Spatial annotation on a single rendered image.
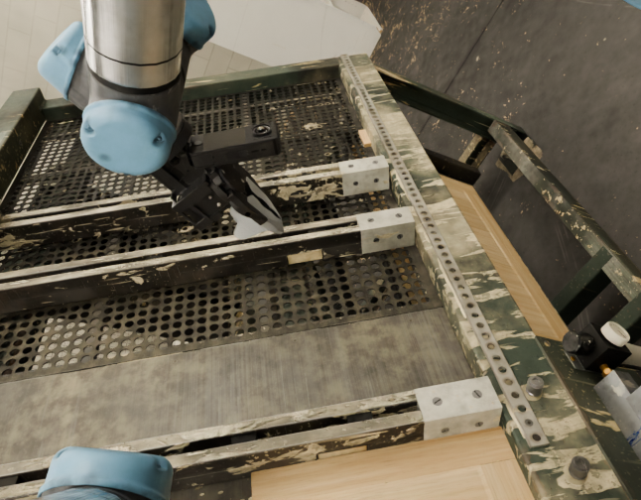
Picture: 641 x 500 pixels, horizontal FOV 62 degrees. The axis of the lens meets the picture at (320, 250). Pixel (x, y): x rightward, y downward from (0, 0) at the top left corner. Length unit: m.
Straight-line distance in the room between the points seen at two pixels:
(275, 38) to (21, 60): 2.84
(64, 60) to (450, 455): 0.75
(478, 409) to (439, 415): 0.06
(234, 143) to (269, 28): 3.65
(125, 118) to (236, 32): 3.87
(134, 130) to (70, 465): 0.26
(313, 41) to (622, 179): 2.83
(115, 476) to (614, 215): 1.90
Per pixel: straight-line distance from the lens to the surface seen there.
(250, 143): 0.68
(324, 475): 0.90
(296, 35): 4.35
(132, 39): 0.44
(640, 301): 1.72
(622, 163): 2.14
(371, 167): 1.42
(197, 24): 0.58
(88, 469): 0.35
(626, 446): 0.99
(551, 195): 2.04
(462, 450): 0.93
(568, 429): 0.94
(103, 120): 0.47
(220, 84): 2.11
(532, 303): 1.74
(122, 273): 1.26
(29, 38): 6.14
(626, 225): 2.04
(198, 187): 0.70
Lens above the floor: 1.54
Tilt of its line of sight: 22 degrees down
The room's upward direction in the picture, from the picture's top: 75 degrees counter-clockwise
